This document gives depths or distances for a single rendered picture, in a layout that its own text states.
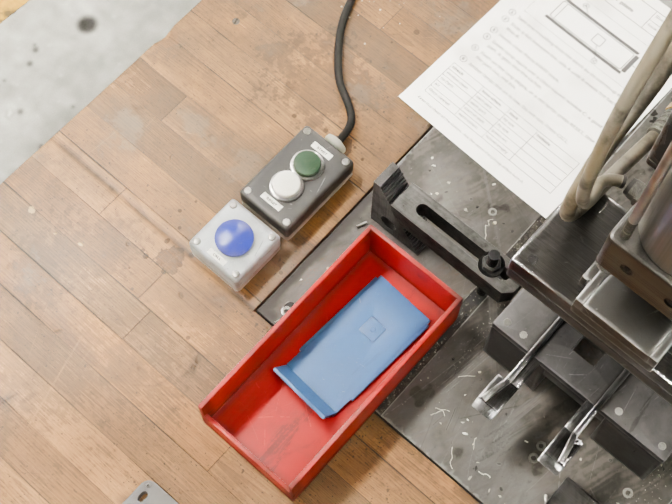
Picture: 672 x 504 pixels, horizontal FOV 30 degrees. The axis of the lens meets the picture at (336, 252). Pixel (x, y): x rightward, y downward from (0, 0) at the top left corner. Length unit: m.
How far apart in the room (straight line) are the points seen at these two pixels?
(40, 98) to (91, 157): 1.11
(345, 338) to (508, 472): 0.21
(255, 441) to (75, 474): 0.18
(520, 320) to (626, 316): 0.21
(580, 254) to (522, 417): 0.25
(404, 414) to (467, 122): 0.33
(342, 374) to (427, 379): 0.09
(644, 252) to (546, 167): 0.45
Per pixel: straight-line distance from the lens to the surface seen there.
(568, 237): 1.07
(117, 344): 1.29
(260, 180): 1.31
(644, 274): 0.94
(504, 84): 1.40
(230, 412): 1.25
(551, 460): 1.17
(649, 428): 1.20
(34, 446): 1.27
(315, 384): 1.25
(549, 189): 1.35
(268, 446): 1.24
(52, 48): 2.52
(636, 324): 1.01
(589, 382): 1.20
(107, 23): 2.53
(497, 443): 1.25
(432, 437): 1.25
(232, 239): 1.27
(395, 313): 1.27
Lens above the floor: 2.11
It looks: 68 degrees down
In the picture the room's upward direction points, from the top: 1 degrees clockwise
